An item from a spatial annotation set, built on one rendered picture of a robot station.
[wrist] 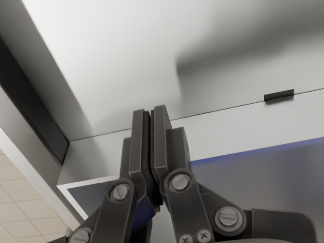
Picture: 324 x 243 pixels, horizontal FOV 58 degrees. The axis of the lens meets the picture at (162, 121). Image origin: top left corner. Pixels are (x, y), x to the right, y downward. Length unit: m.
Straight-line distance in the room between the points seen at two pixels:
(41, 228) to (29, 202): 0.30
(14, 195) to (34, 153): 1.77
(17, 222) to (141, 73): 2.08
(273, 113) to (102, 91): 0.10
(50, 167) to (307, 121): 0.15
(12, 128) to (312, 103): 0.16
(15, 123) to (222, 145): 0.11
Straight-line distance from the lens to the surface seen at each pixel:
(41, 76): 0.17
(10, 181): 1.84
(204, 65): 0.16
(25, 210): 2.06
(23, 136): 0.18
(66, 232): 0.74
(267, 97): 0.18
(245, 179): 0.23
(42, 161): 0.19
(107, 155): 0.18
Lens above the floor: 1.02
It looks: 49 degrees down
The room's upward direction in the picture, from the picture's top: 178 degrees clockwise
